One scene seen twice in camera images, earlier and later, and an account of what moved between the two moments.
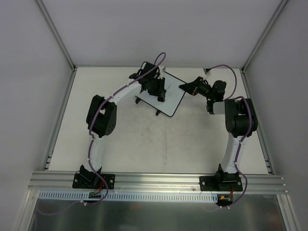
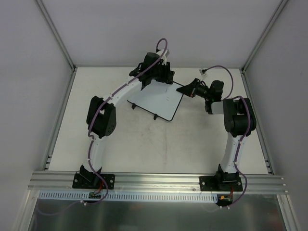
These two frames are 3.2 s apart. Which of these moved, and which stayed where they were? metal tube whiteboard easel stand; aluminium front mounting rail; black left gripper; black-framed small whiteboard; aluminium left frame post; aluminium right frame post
Moved: black-framed small whiteboard; black left gripper; metal tube whiteboard easel stand
Stayed: aluminium front mounting rail; aluminium left frame post; aluminium right frame post
